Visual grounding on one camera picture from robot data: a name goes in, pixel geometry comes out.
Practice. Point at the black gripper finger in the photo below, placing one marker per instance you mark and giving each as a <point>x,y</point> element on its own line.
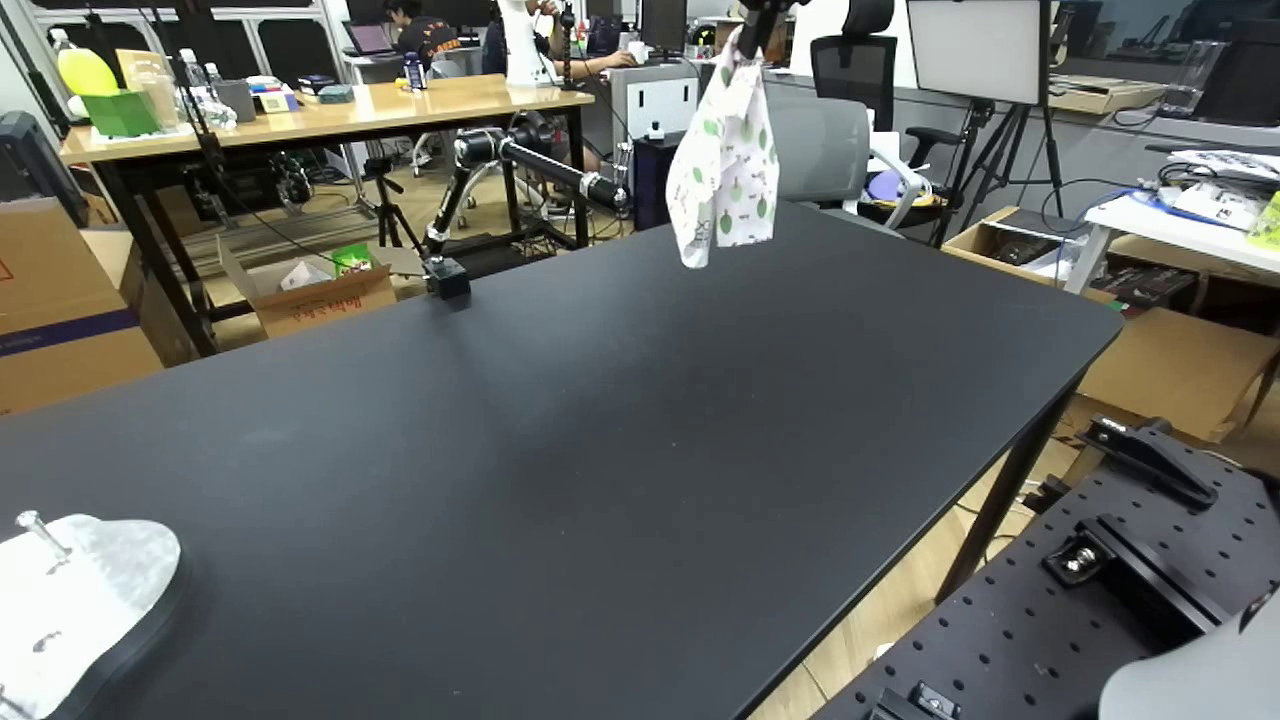
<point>761,30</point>

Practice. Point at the white cloth with green print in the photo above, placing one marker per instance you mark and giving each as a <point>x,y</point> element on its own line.
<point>725,162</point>

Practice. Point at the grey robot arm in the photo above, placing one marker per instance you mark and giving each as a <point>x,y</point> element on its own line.
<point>1200,681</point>

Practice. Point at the black mesh office chair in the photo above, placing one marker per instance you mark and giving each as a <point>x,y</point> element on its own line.
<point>852,62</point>

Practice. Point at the grey fabric office chair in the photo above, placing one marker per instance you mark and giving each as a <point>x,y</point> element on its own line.
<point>815,141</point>

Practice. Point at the grey computer tower with slots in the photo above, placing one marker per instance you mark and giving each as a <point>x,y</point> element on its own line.
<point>653,103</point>

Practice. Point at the whiteboard on tripod stand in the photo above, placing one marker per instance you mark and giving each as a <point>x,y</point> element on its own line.
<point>975,46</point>

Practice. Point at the seated person in dark shirt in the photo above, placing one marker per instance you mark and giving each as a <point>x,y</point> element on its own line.
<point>440,34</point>

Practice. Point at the wooden tray box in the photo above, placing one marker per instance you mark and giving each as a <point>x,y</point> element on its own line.
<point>1020,246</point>

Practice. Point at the small black tripod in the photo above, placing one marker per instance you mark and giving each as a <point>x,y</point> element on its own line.
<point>390,200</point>

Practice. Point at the long wooden desk black legs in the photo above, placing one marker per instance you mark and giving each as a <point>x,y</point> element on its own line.
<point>335,115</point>

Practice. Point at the white side table with papers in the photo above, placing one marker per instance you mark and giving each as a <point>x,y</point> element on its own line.
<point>1184,213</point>

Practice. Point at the green packet on floor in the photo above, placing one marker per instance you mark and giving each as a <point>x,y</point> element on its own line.
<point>354,259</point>

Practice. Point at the open cardboard box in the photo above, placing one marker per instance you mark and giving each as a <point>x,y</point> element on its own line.
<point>320,301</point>

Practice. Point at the flat brown cardboard box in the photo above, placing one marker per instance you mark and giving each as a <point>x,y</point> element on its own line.
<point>1182,372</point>

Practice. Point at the black metal bar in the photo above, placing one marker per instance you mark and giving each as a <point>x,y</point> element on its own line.
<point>1154,463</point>

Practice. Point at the green box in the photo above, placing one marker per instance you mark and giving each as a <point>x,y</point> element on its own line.
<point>122,115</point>

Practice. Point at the black perforated breadboard base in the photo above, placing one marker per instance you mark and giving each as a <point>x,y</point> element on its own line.
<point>1041,640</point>

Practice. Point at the large cardboard box purple stripe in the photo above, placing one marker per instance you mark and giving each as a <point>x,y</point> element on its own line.
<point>61,307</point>

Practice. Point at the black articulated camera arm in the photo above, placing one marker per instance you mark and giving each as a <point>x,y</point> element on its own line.
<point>534,164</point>

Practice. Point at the black camera on mount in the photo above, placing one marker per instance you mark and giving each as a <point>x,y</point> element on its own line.
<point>446,278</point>

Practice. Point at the black bracket with silver screws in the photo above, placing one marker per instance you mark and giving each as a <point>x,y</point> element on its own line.
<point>1081,559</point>

